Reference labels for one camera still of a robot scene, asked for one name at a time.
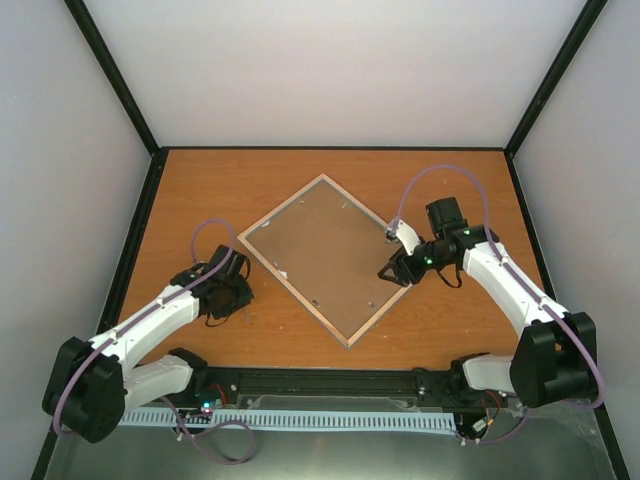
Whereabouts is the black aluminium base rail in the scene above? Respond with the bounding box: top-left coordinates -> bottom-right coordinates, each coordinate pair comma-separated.
149,367 -> 501,414

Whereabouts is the blue picture frame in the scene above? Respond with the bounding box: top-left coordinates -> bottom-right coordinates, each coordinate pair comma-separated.
236,173 -> 414,350

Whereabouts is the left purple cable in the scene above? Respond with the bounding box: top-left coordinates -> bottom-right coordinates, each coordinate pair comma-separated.
52,218 -> 259,461

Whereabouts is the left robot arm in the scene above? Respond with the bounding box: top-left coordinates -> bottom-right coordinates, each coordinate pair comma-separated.
42,245 -> 254,443

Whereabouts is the blue slotted cable duct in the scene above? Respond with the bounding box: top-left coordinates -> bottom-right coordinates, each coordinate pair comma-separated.
119,405 -> 459,432

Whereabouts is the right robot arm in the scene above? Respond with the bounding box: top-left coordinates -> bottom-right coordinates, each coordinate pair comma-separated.
378,197 -> 601,408

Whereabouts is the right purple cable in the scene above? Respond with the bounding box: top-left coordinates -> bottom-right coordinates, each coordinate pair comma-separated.
394,164 -> 609,446

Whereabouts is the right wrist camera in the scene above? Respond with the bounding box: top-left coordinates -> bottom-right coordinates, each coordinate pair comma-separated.
385,217 -> 421,256

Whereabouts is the brown frame backing board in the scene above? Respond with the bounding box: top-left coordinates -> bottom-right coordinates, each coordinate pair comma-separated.
245,180 -> 405,342

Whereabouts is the purple cable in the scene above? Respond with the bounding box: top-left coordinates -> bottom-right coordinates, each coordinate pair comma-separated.
394,164 -> 609,446
52,218 -> 259,461

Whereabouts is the small lit circuit board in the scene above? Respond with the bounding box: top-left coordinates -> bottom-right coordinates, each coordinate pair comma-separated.
195,383 -> 227,415

